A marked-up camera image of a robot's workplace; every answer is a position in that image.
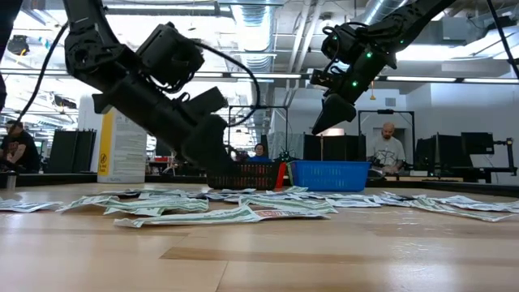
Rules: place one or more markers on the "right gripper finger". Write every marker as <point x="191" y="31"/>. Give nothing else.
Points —
<point x="336" y="113"/>

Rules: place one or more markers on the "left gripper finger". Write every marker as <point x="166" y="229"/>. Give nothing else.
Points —
<point x="223" y="138"/>
<point x="198" y="142"/>

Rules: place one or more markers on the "red white strip packet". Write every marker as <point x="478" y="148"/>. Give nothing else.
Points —
<point x="292" y="214"/>

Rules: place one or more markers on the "green white strip packet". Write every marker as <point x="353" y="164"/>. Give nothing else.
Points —
<point x="478" y="215"/>
<point x="89" y="201"/>
<point x="292" y="204"/>
<point x="194" y="218"/>
<point x="162" y="204"/>

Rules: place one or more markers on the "background robot arm black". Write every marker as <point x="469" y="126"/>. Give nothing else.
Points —
<point x="286" y="155"/>

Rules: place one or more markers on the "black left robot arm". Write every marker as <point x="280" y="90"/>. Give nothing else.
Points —
<point x="93" y="52"/>

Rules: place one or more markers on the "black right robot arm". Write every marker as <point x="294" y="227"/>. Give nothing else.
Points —
<point x="405" y="20"/>

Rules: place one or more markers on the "black partition panel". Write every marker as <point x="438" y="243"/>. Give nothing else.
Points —
<point x="73" y="152"/>
<point x="332" y="148"/>

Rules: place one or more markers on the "person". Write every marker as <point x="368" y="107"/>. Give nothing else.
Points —
<point x="259" y="152"/>
<point x="387" y="152"/>
<point x="20" y="150"/>

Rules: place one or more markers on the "black plastic basket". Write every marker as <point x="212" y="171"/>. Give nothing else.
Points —
<point x="251" y="178"/>

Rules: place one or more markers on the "white wipes canister yellow label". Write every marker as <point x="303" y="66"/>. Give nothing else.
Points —
<point x="121" y="158"/>

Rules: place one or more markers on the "long ceiling light strip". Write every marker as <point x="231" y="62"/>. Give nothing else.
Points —
<point x="425" y="79"/>

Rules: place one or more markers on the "blue plastic basket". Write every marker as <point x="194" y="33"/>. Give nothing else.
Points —
<point x="330" y="176"/>

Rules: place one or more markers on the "white blue-print square packet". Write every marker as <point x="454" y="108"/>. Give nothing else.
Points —
<point x="391" y="198"/>
<point x="353" y="203"/>
<point x="121" y="194"/>
<point x="251" y="196"/>
<point x="458" y="200"/>
<point x="162" y="195"/>
<point x="28" y="207"/>

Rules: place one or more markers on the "green plastic basket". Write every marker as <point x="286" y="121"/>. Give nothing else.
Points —
<point x="289" y="174"/>

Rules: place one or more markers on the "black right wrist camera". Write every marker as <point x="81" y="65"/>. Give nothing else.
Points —
<point x="326" y="78"/>

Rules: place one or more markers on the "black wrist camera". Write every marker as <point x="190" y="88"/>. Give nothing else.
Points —
<point x="207" y="103"/>
<point x="326" y="78"/>

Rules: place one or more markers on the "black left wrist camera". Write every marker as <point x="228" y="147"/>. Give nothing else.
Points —
<point x="207" y="103"/>

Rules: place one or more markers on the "black station frame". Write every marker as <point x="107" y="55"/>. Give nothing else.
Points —
<point x="385" y="111"/>

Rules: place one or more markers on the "silver ceiling duct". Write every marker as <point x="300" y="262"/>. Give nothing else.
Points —
<point x="253" y="57"/>

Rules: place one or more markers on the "black table frame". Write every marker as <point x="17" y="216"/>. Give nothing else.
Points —
<point x="61" y="179"/>

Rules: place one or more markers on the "black hanging ceiling camera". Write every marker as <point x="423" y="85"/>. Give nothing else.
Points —
<point x="19" y="44"/>

